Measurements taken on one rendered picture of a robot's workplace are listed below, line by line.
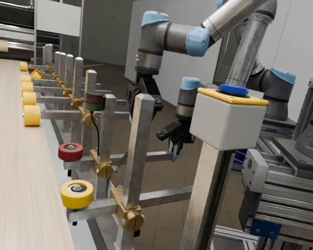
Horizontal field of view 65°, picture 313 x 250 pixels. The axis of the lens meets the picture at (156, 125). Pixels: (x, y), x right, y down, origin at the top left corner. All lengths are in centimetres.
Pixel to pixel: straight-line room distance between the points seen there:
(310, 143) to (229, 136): 53
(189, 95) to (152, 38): 34
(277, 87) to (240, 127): 94
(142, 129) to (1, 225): 34
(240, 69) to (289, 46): 271
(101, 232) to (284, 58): 324
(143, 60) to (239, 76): 41
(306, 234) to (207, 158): 68
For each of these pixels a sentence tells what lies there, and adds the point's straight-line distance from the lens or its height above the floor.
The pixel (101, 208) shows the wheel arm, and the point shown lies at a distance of 70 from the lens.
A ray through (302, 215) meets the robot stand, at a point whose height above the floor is 86.
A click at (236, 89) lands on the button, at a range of 34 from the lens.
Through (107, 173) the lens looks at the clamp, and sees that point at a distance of 87.
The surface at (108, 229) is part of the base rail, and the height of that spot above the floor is 70.
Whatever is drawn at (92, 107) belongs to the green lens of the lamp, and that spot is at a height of 107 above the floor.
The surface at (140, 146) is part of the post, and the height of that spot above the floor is 104.
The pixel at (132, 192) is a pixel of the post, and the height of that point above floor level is 91.
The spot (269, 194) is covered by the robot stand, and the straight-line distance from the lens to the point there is 83.
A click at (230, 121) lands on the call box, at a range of 32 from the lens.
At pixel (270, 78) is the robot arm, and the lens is 129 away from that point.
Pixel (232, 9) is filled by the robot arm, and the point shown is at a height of 140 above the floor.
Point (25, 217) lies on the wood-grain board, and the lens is 59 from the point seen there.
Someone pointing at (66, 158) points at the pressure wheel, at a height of 88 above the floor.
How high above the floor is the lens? 126
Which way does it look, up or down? 17 degrees down
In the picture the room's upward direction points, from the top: 9 degrees clockwise
